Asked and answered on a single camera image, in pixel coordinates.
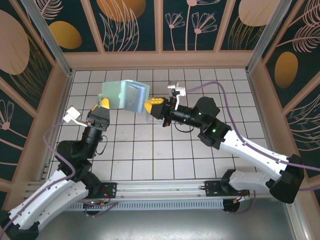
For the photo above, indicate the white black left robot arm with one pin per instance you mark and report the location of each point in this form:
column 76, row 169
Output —
column 50, row 197

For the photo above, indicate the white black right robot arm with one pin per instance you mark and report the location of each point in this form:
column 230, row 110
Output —
column 250, row 150

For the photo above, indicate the grey metal sheet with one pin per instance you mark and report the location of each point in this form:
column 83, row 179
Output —
column 160, row 225

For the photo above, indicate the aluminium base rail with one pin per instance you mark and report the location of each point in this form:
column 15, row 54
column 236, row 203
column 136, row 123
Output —
column 160, row 190

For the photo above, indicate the aluminium corner post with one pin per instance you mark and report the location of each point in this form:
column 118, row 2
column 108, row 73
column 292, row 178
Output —
column 51, row 37
column 266, row 37

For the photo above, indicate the aluminium frame rail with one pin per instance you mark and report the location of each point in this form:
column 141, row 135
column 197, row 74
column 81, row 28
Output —
column 297, row 222

